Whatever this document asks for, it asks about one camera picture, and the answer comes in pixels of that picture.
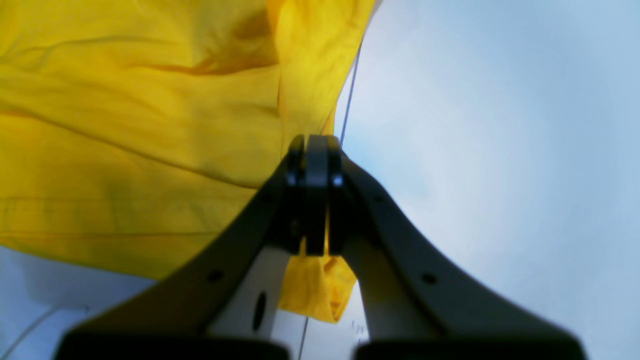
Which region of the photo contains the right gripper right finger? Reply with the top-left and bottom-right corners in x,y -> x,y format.
327,136 -> 586,360

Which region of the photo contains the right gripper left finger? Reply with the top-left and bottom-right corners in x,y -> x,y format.
55,136 -> 329,360

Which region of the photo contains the orange t-shirt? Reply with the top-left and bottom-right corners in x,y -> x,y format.
0,0 -> 377,324

